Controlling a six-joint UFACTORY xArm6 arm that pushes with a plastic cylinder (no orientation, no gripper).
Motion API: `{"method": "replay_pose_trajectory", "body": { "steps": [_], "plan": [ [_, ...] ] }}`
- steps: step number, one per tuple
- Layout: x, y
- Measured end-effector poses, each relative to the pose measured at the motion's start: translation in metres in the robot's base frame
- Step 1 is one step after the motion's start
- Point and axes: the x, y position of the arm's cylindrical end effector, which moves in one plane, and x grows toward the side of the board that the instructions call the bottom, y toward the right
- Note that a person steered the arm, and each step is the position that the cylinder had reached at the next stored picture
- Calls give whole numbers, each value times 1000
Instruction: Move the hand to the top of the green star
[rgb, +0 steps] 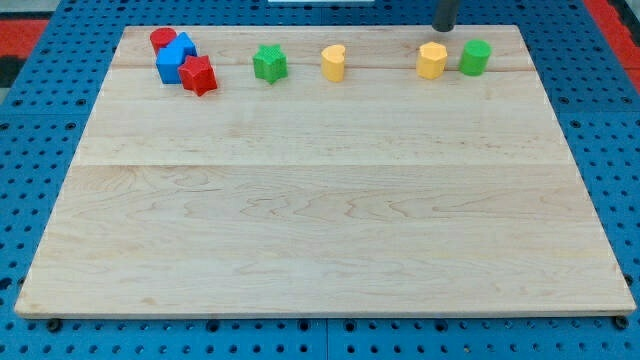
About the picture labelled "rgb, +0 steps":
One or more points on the green star block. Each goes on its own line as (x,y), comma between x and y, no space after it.
(270,63)

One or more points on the red star block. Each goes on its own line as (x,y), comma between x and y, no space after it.
(197,74)

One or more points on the light wooden board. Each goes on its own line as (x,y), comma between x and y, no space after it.
(386,195)

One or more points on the yellow heart block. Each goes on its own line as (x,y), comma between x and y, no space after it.
(333,62)

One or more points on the yellow hexagon block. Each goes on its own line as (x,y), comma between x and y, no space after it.
(431,60)

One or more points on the blue cube block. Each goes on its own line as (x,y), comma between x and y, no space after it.
(172,56)

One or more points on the green cylinder block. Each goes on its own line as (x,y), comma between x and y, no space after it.
(474,58)

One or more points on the dark cylindrical robot end effector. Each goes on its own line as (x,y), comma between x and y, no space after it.
(445,15)

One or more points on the red cylinder block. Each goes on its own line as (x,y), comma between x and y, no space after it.
(161,37)

